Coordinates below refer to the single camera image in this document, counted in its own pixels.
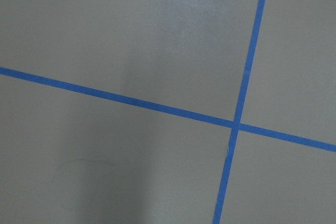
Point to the blue tape grid lines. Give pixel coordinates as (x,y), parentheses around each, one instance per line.
(235,125)

